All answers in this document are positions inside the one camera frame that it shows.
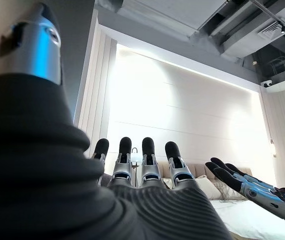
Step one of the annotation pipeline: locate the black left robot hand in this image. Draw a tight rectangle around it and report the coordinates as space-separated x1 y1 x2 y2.
0 1 233 240

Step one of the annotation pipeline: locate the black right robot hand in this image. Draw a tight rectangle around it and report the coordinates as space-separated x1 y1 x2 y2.
204 156 285 223

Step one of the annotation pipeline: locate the white bed mattress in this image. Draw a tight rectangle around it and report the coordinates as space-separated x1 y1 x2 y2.
208 198 285 240

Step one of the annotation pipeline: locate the grey fabric armchair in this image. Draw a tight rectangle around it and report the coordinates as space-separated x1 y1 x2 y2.
99 173 114 189

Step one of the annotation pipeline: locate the cream bed pillow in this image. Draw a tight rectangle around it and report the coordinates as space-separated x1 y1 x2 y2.
194 174 223 201

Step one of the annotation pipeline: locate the black lamp base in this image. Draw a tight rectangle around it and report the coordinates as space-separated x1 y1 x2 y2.
130 146 140 188

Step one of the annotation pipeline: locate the white ceiling air vent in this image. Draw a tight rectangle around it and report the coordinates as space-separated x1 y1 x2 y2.
256 20 285 39

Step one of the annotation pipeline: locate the beige upholstered bed frame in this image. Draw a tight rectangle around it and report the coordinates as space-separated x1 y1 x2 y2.
156 160 254 181

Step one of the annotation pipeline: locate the white slatted wall panel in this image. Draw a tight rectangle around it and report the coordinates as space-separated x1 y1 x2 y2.
72 24 119 162

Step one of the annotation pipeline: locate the white ceiling security camera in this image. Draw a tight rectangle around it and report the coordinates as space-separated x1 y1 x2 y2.
260 79 274 89

